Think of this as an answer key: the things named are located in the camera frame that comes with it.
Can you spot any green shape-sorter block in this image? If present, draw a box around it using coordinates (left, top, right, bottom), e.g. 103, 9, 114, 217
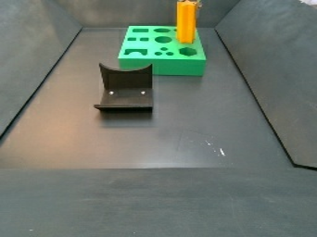
118, 26, 208, 76

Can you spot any black curved holder bracket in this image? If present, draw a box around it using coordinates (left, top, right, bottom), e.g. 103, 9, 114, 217
94, 64, 154, 111

